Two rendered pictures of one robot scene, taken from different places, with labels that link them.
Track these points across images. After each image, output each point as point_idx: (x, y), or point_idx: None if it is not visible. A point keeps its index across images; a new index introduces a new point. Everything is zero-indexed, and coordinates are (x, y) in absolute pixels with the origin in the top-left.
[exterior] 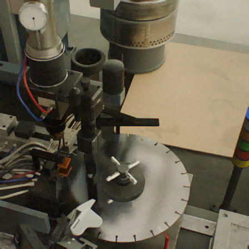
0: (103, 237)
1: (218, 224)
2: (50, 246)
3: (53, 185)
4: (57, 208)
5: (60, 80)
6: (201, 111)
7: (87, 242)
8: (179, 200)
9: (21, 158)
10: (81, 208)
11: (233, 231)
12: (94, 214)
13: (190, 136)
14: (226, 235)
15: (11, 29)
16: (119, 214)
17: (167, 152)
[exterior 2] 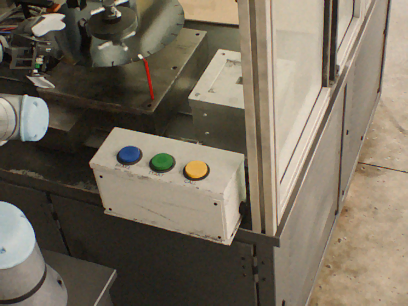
0: (81, 64)
1: (212, 61)
2: (8, 38)
3: None
4: (51, 64)
5: None
6: None
7: (46, 39)
8: (168, 35)
9: (14, 15)
10: (46, 16)
11: (227, 66)
12: (58, 21)
13: (227, 11)
14: (218, 68)
15: None
16: (102, 47)
17: (196, 28)
